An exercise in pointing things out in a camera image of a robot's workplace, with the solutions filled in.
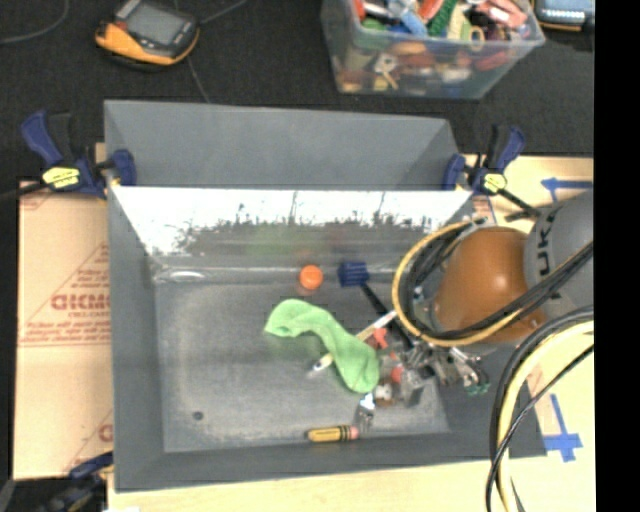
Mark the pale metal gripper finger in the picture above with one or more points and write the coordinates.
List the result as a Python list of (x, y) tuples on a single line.
[(413, 391), (366, 417)]

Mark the small red toy piece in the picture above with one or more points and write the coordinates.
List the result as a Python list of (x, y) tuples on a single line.
[(380, 339), (397, 373)]

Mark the white and brown toy animal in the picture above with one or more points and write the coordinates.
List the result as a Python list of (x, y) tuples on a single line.
[(384, 393)]

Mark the yellow pencil-shaped eraser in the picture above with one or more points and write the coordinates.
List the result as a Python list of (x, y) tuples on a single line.
[(327, 433)]

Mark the white and yellow pen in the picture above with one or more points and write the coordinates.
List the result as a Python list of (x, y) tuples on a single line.
[(324, 361)]

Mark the green cloth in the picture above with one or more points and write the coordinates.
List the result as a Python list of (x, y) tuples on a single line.
[(345, 350)]

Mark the grey metal bin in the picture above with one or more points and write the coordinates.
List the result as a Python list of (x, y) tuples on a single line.
[(225, 390)]

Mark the orange ball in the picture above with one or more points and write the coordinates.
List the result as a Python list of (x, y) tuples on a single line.
[(311, 276)]

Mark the brown cardboard board red print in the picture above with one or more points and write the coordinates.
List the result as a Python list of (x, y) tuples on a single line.
[(60, 250)]

